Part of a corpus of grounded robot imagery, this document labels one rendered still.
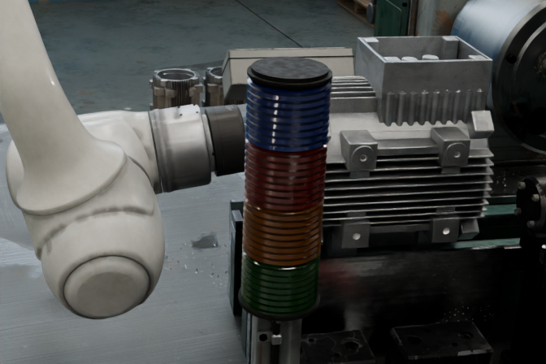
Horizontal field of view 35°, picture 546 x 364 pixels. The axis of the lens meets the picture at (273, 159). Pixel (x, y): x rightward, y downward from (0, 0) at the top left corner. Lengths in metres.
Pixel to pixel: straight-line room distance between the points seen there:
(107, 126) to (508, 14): 0.64
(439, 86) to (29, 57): 0.43
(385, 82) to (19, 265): 0.57
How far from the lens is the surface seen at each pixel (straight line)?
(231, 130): 0.91
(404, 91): 0.92
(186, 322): 1.07
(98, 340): 1.05
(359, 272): 0.96
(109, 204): 0.74
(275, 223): 0.62
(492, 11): 1.32
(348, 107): 0.92
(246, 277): 0.66
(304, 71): 0.60
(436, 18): 1.44
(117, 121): 0.90
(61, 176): 0.74
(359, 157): 0.87
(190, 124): 0.90
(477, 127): 0.93
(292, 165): 0.60
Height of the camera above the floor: 1.39
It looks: 23 degrees down
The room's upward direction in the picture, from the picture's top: 2 degrees clockwise
